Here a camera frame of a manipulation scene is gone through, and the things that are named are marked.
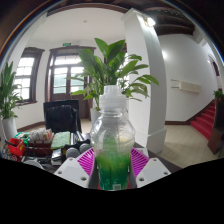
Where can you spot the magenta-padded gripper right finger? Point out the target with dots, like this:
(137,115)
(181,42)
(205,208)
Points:
(153,170)

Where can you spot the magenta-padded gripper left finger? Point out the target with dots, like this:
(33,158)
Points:
(70,170)

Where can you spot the clear bottle with green drink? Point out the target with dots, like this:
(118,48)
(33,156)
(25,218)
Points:
(112,146)

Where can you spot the green cloth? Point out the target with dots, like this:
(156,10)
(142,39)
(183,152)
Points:
(60,140)

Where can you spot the black office chair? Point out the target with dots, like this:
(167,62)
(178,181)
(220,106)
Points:
(63,118)

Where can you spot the red plastic basket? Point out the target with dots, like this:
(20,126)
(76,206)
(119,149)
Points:
(17,147)

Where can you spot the green plant in white pot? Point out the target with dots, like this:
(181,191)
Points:
(106,63)
(8,125)

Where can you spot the dark wooden double door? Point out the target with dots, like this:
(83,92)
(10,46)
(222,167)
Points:
(61,75)

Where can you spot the dark wooden framed window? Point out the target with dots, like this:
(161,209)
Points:
(25,75)

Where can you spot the green exit sign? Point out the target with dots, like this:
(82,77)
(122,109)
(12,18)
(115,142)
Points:
(66,44)

